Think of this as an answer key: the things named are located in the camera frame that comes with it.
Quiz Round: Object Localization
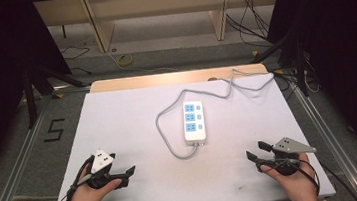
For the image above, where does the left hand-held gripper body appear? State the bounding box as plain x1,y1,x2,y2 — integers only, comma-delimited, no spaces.
83,147,123,191

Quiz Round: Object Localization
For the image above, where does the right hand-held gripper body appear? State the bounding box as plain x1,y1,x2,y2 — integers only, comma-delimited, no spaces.
263,133,320,179

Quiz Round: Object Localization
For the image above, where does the person's right hand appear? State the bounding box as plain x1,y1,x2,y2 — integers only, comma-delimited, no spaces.
259,152,321,201

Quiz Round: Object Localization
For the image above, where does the white table mat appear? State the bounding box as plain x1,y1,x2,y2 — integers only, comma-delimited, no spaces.
41,67,338,201

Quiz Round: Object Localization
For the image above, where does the white power strip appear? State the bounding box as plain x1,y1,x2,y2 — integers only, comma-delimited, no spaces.
180,99,208,148

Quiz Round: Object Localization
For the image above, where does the black metal stand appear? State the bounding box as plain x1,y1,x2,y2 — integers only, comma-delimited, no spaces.
19,55,90,131
245,28,312,104

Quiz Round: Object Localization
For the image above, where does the light wooden shelf unit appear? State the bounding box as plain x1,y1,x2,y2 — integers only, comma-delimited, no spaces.
32,0,290,61

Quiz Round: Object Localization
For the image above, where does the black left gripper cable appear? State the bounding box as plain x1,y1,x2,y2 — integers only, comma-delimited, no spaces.
55,154,100,201

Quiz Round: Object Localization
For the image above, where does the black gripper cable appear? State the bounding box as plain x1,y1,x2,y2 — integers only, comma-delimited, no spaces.
284,151,357,201
55,154,100,201

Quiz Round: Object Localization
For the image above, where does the aluminium floor rail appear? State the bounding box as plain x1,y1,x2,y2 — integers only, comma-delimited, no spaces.
0,92,64,201
288,71,357,201

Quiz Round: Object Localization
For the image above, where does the grey power strip cable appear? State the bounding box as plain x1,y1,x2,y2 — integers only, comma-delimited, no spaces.
150,64,283,164

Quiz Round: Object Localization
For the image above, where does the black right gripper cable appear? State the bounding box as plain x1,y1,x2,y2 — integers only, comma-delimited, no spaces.
284,151,357,201

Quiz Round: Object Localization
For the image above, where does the yellow coiled cable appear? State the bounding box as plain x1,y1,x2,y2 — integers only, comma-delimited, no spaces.
106,43,179,80

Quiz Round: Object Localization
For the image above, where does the thin black floor cable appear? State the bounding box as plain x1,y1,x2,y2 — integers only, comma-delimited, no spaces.
59,41,94,79

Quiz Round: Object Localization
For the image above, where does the bundle of black floor cables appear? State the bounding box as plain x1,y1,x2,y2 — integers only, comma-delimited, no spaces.
223,0,275,49

